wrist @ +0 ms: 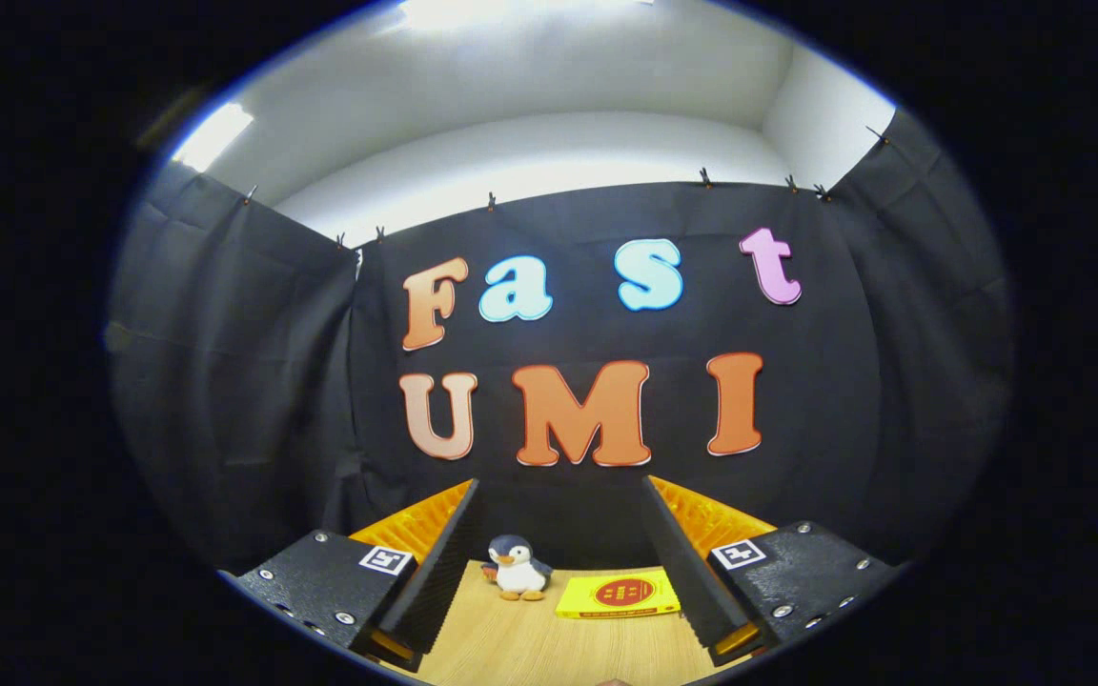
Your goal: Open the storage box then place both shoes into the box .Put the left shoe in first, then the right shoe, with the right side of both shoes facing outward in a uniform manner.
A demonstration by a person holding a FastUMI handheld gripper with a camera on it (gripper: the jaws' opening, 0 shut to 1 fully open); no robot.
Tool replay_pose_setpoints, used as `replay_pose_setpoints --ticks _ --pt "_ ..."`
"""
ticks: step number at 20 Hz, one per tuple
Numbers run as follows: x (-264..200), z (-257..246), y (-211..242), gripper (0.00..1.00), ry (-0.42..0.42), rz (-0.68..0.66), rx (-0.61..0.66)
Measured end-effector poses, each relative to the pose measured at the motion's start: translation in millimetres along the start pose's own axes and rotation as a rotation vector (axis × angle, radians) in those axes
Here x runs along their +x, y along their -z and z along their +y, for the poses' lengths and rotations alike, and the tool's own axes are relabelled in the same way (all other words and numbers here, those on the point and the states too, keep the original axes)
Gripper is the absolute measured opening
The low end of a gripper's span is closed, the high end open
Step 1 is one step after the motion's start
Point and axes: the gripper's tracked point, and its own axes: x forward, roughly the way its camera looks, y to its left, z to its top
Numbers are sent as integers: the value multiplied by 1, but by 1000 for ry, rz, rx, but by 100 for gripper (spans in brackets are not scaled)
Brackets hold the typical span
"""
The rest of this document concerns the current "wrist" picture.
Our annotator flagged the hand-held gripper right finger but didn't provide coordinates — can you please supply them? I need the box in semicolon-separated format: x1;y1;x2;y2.
641;474;903;668

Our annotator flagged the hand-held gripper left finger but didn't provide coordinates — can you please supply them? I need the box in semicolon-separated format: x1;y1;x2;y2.
225;478;483;672

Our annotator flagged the yellow book with red circle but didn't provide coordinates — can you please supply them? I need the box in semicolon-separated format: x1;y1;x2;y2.
555;568;681;620

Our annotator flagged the penguin plush toy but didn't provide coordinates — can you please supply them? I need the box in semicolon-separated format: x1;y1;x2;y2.
481;535;555;602

